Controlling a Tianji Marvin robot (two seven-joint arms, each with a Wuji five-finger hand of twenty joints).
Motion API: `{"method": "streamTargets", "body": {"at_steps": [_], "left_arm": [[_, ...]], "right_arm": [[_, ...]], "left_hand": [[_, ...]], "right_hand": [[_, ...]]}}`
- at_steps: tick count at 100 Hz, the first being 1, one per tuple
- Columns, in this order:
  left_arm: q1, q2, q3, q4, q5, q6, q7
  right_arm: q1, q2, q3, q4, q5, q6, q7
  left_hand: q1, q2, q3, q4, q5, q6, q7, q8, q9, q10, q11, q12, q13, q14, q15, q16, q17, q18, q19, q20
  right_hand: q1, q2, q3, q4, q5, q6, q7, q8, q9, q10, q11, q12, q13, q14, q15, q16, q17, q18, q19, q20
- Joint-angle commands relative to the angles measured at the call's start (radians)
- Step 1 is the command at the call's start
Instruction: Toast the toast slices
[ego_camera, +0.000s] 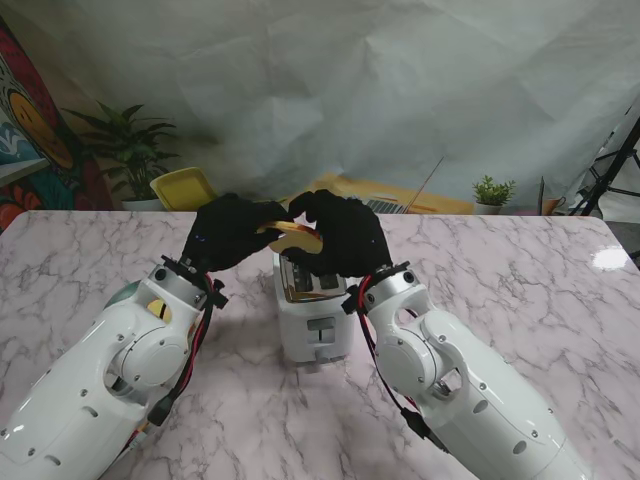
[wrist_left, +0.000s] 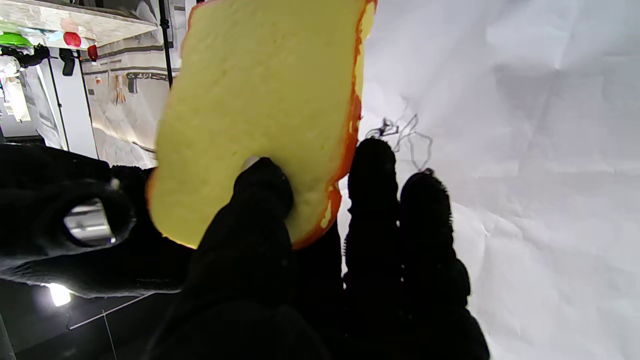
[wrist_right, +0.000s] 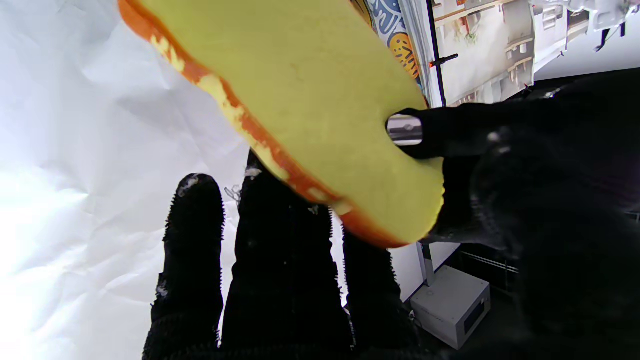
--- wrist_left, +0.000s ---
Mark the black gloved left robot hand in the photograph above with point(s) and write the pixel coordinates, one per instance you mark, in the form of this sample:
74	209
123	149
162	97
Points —
250	290

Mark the white crumpled backdrop sheet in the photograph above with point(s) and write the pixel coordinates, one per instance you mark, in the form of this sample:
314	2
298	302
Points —
525	150

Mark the yellow toast slice orange crust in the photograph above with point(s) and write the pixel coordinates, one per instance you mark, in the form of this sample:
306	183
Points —
260	90

